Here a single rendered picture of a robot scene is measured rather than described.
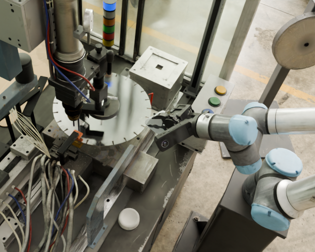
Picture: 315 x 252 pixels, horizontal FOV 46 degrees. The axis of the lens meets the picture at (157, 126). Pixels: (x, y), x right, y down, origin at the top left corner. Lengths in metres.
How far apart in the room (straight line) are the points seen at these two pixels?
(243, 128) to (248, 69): 2.11
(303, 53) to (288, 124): 1.04
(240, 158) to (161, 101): 0.57
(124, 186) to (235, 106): 1.52
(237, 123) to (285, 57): 1.14
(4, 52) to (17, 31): 0.10
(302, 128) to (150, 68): 0.67
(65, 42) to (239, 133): 0.47
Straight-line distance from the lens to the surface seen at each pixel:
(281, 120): 1.10
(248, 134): 0.97
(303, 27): 1.99
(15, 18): 0.83
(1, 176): 1.24
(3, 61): 0.97
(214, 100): 1.43
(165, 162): 1.41
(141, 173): 1.29
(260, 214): 1.17
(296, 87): 3.08
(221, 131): 0.98
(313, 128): 1.09
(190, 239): 2.10
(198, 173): 2.31
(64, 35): 0.87
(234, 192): 1.41
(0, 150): 1.36
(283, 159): 1.27
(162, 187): 1.35
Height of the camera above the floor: 1.92
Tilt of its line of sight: 51 degrees down
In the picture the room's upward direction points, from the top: 12 degrees clockwise
